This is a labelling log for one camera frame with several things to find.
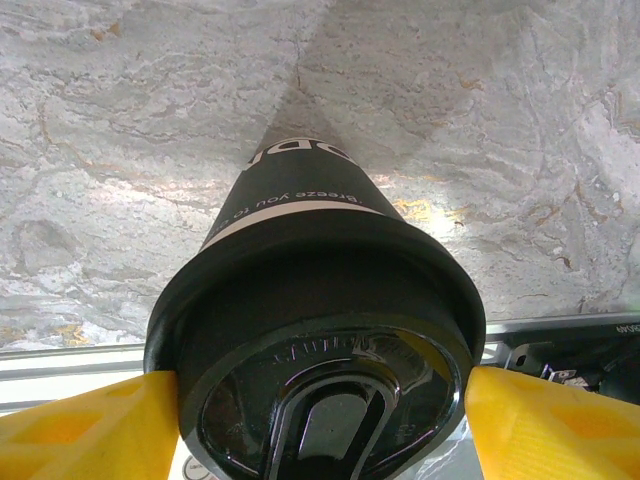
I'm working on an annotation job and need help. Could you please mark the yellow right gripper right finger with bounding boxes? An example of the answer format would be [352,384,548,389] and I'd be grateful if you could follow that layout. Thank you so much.
[463,367,640,480]

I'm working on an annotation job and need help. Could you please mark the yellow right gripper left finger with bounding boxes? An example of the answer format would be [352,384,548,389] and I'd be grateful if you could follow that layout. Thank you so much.
[0,369,181,480]

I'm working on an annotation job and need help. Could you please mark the black paper coffee cup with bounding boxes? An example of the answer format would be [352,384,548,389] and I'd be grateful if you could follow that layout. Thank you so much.
[197,133,404,266]

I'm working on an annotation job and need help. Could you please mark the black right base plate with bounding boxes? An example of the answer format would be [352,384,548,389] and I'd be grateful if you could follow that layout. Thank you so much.
[504,319,640,404]

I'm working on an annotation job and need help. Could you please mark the black plastic cup lid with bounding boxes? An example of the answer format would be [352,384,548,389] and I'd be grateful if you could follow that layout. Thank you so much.
[142,215,487,480]

